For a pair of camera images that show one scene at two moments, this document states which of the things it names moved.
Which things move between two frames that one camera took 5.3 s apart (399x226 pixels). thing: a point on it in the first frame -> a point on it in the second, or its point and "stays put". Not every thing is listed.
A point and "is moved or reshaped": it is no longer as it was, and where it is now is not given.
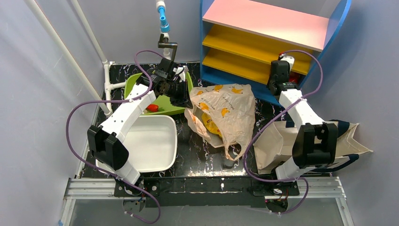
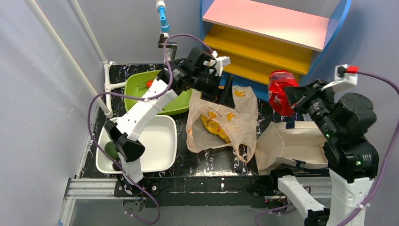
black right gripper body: (281, 68) -> (299, 99)
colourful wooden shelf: (240, 39) stays put
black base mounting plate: (173, 192) stays put
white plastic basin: (152, 141) stays put
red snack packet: (293, 76) is moved or reshaped
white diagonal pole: (56, 38) stays put
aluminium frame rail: (86, 189) stays put
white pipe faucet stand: (164, 28) stays put
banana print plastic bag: (233, 108) is moved or reshaped
